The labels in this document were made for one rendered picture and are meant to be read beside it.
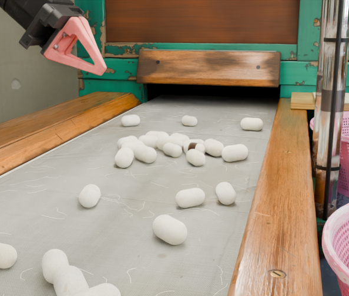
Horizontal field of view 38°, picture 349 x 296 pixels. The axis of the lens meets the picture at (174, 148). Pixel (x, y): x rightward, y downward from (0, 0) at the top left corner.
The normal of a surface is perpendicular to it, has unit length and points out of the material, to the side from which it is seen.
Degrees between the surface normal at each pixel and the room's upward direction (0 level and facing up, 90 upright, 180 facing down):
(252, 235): 0
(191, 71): 67
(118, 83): 88
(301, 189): 0
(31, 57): 90
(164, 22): 90
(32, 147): 45
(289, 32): 90
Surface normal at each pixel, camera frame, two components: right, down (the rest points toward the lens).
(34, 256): 0.00, -0.97
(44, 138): 0.69, -0.65
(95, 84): -0.23, 0.21
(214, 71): -0.23, -0.18
